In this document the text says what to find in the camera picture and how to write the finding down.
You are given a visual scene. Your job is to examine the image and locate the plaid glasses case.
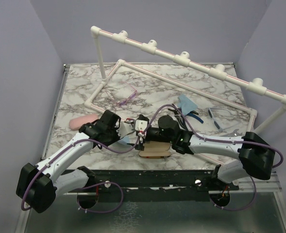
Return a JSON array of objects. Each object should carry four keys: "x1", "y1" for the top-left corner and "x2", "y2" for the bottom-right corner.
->
[{"x1": 138, "y1": 141, "x2": 171, "y2": 159}]

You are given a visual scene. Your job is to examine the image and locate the blue cleaning cloth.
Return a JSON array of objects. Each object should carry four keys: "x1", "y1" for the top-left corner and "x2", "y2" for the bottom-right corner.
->
[
  {"x1": 177, "y1": 94, "x2": 198, "y2": 115},
  {"x1": 117, "y1": 136, "x2": 131, "y2": 146}
]

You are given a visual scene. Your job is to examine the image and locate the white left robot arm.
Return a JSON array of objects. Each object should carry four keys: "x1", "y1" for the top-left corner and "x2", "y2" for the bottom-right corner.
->
[{"x1": 16, "y1": 110, "x2": 121, "y2": 213}]

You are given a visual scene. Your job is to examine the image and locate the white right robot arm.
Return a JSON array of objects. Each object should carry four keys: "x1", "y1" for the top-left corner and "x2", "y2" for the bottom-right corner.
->
[{"x1": 134, "y1": 115, "x2": 275, "y2": 190}]

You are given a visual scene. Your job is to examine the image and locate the black blue sunglasses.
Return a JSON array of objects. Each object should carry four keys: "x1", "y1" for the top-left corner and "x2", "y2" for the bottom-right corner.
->
[{"x1": 168, "y1": 109, "x2": 204, "y2": 130}]

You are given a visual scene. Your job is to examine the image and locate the pink sunglasses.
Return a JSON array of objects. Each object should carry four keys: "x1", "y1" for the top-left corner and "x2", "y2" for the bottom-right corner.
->
[{"x1": 106, "y1": 82, "x2": 138, "y2": 106}]

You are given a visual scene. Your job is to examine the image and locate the light blue sunglasses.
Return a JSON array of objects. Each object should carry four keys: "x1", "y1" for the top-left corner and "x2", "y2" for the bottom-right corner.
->
[{"x1": 207, "y1": 107, "x2": 237, "y2": 132}]

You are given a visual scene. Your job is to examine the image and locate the pink glasses case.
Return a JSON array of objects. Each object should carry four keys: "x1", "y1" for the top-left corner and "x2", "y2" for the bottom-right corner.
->
[{"x1": 69, "y1": 114, "x2": 99, "y2": 131}]

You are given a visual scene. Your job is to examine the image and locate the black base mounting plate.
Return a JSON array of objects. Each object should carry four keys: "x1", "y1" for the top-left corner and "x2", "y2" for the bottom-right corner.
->
[{"x1": 76, "y1": 170, "x2": 238, "y2": 202}]

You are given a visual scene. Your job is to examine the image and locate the silver wrench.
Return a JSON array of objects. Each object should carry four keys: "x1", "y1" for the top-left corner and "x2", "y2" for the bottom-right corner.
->
[{"x1": 221, "y1": 129, "x2": 242, "y2": 137}]

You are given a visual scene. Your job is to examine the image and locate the white PVC pipe rack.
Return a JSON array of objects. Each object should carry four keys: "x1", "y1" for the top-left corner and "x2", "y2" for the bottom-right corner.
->
[{"x1": 84, "y1": 25, "x2": 286, "y2": 166}]

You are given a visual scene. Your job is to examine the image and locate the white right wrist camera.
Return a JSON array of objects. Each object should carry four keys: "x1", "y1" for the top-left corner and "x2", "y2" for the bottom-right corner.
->
[{"x1": 134, "y1": 114, "x2": 149, "y2": 138}]

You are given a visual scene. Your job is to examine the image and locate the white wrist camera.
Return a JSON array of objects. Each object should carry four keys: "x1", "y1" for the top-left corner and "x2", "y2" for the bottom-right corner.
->
[
  {"x1": 118, "y1": 121, "x2": 134, "y2": 138},
  {"x1": 134, "y1": 114, "x2": 149, "y2": 138}
]

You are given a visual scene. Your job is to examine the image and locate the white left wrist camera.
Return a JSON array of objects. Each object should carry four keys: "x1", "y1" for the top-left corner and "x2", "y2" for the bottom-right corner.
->
[{"x1": 118, "y1": 121, "x2": 134, "y2": 138}]

